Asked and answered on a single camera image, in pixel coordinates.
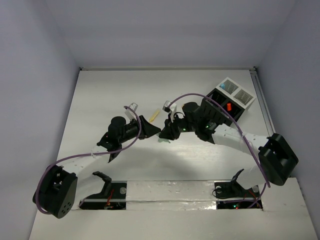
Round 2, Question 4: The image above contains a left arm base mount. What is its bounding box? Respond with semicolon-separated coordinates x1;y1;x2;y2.
78;171;127;210

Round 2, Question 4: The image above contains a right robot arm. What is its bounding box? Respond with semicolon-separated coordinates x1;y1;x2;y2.
159;102;299;196

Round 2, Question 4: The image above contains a green highlighter cap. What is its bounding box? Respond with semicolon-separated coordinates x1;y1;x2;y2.
158;138;171;144

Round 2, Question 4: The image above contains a yellow highlighter pen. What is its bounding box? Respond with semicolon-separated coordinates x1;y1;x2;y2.
149;108;161;123

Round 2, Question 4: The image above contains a white organizer container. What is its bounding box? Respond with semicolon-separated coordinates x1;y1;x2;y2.
215;77;256;109

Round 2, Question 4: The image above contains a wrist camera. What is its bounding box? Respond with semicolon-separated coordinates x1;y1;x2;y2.
162;100;177;122
124;102;138;121

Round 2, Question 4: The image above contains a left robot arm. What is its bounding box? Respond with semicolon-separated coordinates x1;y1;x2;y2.
32;115;161;219

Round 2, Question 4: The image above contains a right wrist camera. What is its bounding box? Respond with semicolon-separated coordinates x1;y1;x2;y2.
162;100;177;122

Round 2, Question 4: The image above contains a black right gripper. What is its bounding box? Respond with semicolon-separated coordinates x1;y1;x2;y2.
158;112;198;141

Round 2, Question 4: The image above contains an orange black highlighter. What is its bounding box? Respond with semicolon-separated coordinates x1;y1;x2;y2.
226;102;232;112

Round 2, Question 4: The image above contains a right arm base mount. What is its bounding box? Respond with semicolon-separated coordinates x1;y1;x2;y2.
211;169;262;210

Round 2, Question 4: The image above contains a black organizer container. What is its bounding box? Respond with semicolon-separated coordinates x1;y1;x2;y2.
200;89;245;126

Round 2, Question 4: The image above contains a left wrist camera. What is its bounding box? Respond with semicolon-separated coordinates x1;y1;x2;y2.
124;102;138;121

